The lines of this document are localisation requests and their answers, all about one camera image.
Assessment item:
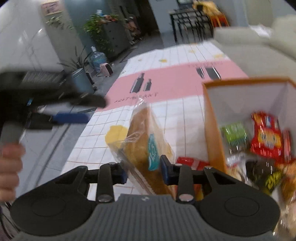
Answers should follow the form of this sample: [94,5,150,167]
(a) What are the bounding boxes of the large red snack packet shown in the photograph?
[250,111,284,163]

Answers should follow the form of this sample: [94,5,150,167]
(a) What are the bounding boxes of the yellow cloth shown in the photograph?
[193,0,219,14]

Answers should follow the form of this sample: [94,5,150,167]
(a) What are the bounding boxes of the orange stool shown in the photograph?
[209,14,229,28]

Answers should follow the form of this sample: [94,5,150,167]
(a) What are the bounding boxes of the person's left hand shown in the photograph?
[0,143,26,200]

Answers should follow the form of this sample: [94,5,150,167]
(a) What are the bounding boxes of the pink space heater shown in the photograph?
[100,62,114,77]

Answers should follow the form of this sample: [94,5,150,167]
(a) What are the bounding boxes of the single red sausage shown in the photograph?
[282,130,293,163]

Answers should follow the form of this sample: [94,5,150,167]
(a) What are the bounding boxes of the dark green cabinet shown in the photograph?
[102,17,132,58]

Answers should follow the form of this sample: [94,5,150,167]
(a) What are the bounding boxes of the yellow and black snack packet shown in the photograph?
[246,160,285,195]

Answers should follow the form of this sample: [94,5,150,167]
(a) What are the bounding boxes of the sliced bread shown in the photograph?
[109,102,176,196]

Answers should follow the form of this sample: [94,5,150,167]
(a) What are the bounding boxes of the potted long-leaf plant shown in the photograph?
[58,46,88,72]

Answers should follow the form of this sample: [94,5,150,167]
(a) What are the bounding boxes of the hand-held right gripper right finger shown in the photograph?
[160,155,241,202]

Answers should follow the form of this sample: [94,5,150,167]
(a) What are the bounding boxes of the climbing vine plant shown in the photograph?
[83,14,116,56]

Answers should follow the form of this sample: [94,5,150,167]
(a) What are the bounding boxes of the beige cushion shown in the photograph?
[270,15,296,47]

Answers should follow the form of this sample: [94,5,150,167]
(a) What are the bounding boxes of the orange stick snack packet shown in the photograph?
[276,160,296,202]

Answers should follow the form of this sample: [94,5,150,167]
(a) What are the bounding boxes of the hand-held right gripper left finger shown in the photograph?
[54,162,127,203]

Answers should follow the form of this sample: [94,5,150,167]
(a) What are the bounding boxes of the clear pastry packet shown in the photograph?
[227,154,249,181]

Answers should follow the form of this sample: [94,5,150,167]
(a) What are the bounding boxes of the green snack packet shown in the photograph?
[221,123,249,153]

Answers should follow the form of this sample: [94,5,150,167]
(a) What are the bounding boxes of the pink framed wall poster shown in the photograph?
[42,1,63,16]

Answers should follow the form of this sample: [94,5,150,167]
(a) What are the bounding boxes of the red sausage multipack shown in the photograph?
[176,157,211,200]

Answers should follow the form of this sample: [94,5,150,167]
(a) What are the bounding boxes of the blue-grey pedal bin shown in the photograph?
[70,68,95,95]

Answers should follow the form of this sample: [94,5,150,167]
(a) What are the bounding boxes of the paper booklet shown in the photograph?
[250,24,272,37]

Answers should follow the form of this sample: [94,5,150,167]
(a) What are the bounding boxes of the blue water jug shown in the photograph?
[89,46,107,65]

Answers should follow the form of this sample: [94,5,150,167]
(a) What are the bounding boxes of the beige sofa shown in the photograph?
[214,14,296,81]

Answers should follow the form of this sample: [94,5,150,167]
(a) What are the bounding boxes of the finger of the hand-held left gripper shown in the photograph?
[46,93,107,108]
[24,111,92,131]

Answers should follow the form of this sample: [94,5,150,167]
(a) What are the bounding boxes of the orange cardboard box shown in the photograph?
[202,77,296,176]

